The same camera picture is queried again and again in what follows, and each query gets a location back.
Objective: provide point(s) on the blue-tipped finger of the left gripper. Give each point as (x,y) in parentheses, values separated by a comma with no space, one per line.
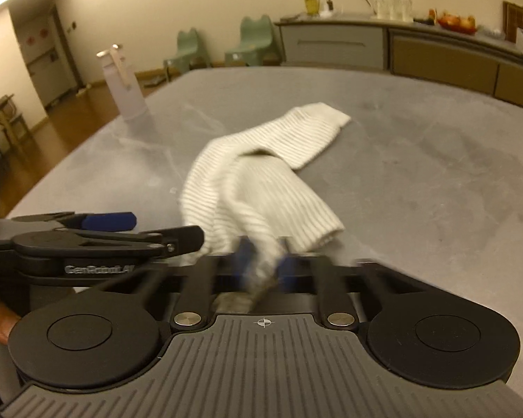
(112,221)

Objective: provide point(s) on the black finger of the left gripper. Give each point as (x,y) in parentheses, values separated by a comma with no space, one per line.
(76,243)

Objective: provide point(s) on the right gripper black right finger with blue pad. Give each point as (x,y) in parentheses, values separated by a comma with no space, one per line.
(417,331)

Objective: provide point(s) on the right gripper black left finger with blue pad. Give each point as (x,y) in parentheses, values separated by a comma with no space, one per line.
(98,324)

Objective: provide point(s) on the white striped knit garment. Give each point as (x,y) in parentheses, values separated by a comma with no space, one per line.
(246,185)

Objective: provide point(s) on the wooden chair at left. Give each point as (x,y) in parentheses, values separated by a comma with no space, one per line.
(10,116)

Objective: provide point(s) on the green child chair left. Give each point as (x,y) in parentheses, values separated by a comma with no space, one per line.
(188,49)

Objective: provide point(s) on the green child chair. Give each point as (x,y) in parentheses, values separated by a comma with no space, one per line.
(188,49)
(257,43)

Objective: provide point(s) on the green child chair right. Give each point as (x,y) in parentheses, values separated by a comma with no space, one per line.
(257,43)

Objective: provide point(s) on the grey brown sideboard cabinet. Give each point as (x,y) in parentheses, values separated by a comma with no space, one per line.
(472,62)

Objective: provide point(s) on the yellow jar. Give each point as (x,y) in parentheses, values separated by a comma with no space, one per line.
(312,7)

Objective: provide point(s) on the white kettle jug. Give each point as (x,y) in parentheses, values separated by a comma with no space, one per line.
(325,8)

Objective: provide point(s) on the red fruit bowl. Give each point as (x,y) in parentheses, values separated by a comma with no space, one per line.
(458,24)

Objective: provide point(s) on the brown framed board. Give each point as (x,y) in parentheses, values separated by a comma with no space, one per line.
(512,20)

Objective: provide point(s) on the glass cup set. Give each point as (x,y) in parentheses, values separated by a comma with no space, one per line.
(393,10)

